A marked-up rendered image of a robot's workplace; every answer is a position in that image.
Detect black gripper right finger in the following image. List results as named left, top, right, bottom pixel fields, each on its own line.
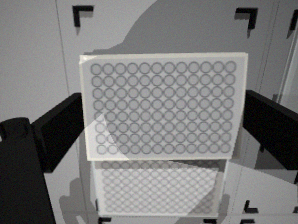
left=243, top=90, right=298, bottom=171

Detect grey deck plate with bays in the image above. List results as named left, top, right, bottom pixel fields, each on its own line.
left=0, top=0, right=298, bottom=224

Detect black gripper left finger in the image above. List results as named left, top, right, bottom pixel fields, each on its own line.
left=0, top=93, right=85, bottom=224

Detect white multi-well plate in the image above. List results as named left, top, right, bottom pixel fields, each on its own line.
left=92, top=159, right=229, bottom=217

